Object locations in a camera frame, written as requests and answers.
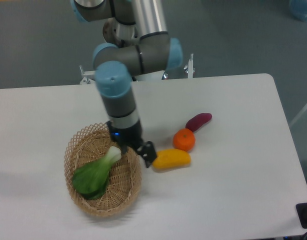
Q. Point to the purple sweet potato toy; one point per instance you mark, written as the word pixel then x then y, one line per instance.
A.
pixel 198 121

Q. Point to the black power socket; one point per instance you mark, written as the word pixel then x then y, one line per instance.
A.
pixel 301 209

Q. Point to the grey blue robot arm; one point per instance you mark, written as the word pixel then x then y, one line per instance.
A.
pixel 137 43

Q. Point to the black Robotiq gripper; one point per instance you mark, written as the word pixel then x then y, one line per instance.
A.
pixel 132 137

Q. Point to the blue plastic bag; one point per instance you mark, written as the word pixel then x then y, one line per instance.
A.
pixel 298 8

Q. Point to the orange tangerine toy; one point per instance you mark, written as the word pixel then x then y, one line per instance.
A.
pixel 184 140

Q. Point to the woven wicker basket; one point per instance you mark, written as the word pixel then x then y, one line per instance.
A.
pixel 124 183

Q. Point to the green bok choy vegetable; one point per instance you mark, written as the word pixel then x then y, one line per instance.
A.
pixel 91 180

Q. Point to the yellow mango toy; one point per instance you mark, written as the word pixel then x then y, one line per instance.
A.
pixel 171 159

